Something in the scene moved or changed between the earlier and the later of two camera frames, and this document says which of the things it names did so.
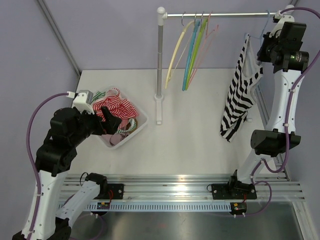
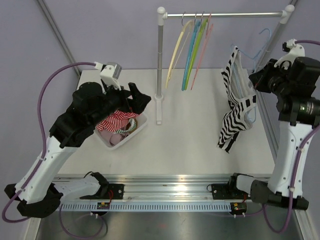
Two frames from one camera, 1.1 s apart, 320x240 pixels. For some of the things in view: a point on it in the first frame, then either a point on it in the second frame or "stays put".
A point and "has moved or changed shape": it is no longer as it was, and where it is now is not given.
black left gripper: [109, 126] to [140, 99]
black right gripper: [261, 55] to [259, 79]
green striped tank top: [132, 122] stays put
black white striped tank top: [247, 76] has moved or changed shape
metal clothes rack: [162, 15] stays put
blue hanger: [189, 55] stays put
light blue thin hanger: [263, 29] to [255, 68]
